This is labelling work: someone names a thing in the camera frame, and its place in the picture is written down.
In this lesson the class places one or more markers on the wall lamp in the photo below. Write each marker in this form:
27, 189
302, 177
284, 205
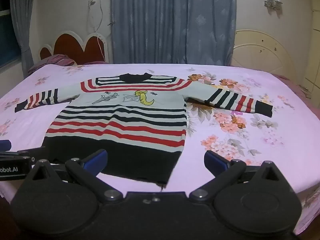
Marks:
272, 2

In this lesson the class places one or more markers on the blue patterned curtain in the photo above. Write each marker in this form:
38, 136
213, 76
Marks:
175, 17

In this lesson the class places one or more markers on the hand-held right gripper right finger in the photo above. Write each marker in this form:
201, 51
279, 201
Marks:
215, 160

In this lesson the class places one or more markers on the white wardrobe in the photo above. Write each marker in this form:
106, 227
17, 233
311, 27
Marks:
315, 55

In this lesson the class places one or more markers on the grey side curtain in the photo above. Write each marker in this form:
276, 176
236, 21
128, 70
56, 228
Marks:
22, 30

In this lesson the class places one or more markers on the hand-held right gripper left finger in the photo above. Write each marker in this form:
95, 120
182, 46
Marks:
96, 158

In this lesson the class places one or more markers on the red scalloped headboard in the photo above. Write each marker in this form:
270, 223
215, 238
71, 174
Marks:
70, 47

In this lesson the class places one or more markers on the striped knit sweater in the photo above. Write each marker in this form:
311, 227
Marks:
120, 120

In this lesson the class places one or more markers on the pink floral bed sheet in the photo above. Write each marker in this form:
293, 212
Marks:
195, 170

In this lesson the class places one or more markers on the window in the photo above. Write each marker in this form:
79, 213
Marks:
7, 35

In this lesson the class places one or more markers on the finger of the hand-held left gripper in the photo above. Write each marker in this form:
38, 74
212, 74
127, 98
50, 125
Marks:
5, 145

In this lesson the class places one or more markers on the cream rounded headboard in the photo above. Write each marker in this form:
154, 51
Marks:
262, 52

